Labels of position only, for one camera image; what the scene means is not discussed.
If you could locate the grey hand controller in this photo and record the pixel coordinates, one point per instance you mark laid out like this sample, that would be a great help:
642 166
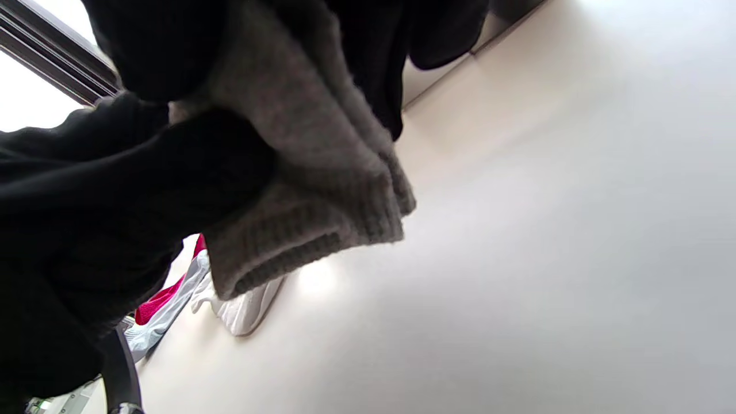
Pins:
123 374

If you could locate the red sock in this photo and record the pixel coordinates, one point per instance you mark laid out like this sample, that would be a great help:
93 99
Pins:
158 302

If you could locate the person's left hand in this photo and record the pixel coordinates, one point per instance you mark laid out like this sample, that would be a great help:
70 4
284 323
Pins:
155 46

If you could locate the black window frame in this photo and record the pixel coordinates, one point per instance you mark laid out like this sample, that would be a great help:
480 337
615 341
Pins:
57 57

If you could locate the light blue sock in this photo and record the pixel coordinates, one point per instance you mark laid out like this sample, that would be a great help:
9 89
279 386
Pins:
172 310

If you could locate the person's right hand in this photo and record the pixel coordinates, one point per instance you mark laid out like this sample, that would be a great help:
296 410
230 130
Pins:
103 218

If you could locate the white sock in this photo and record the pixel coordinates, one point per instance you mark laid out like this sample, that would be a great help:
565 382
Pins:
247 313

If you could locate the grey sock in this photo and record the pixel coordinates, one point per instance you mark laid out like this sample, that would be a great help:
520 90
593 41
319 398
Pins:
293 144
404 192

